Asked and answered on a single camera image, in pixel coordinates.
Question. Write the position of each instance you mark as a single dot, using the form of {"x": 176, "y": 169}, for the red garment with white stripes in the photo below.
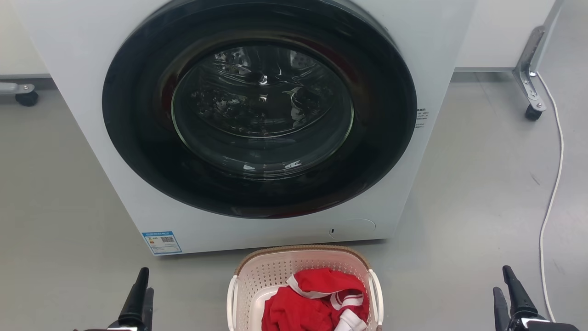
{"x": 294, "y": 312}

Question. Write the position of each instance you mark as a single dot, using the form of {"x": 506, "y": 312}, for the white front-load washing machine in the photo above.
{"x": 436, "y": 46}

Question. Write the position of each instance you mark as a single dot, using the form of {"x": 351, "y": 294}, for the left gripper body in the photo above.
{"x": 115, "y": 328}

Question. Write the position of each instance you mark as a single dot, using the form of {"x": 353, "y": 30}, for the round black washing machine door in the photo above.
{"x": 262, "y": 115}

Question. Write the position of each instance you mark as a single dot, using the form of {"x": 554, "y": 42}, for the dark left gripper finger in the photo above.
{"x": 149, "y": 308}
{"x": 134, "y": 305}

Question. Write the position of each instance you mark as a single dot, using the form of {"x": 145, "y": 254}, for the white partition panel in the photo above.
{"x": 500, "y": 32}
{"x": 18, "y": 41}

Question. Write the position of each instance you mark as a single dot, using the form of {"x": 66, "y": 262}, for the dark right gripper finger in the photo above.
{"x": 521, "y": 301}
{"x": 501, "y": 312}

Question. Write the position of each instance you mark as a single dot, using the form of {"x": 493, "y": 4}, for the grey metal caster bracket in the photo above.
{"x": 528, "y": 69}
{"x": 14, "y": 88}

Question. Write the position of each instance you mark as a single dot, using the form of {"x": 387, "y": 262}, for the blue energy label sticker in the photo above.
{"x": 161, "y": 242}

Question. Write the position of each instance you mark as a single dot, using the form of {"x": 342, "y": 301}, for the white perforated laundry basket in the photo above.
{"x": 275, "y": 271}

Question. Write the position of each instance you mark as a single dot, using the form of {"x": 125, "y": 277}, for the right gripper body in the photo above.
{"x": 537, "y": 324}

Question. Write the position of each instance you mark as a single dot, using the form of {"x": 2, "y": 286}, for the black caster wheel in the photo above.
{"x": 27, "y": 99}
{"x": 533, "y": 113}

